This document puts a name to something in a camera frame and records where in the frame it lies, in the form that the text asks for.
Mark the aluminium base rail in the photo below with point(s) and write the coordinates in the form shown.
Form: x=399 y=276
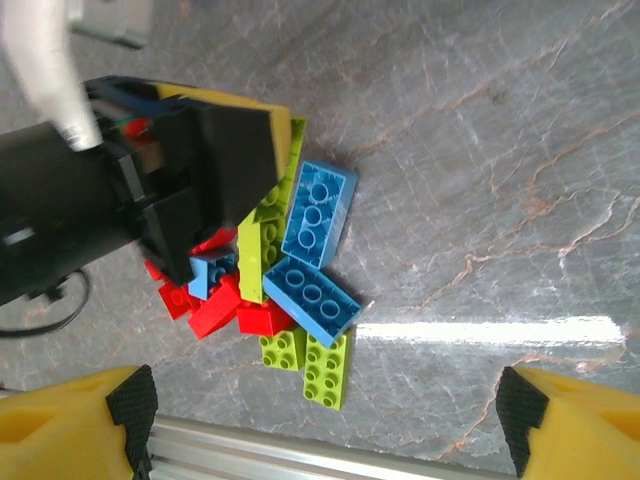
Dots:
x=300 y=455

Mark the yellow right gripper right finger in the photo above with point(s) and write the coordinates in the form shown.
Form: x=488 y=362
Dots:
x=580 y=430

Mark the blue small lego brick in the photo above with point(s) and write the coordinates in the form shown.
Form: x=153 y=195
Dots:
x=212 y=272

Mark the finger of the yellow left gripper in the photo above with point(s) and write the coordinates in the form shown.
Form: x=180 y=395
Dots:
x=240 y=160
x=175 y=235

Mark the lime green long lego brick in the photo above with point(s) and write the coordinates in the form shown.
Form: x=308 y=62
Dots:
x=325 y=375
x=255 y=260

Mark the red lego brick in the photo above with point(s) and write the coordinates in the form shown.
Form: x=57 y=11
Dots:
x=175 y=300
x=215 y=312
x=260 y=320
x=155 y=272
x=215 y=242

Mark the blue long lego brick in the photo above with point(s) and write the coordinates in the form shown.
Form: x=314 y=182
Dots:
x=315 y=215
x=310 y=300

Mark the lime green square lego brick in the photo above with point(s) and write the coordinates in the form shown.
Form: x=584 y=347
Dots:
x=282 y=350

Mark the aluminium side rail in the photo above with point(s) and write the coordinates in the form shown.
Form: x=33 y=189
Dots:
x=112 y=22

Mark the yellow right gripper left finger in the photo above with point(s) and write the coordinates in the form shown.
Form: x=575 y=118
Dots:
x=60 y=430

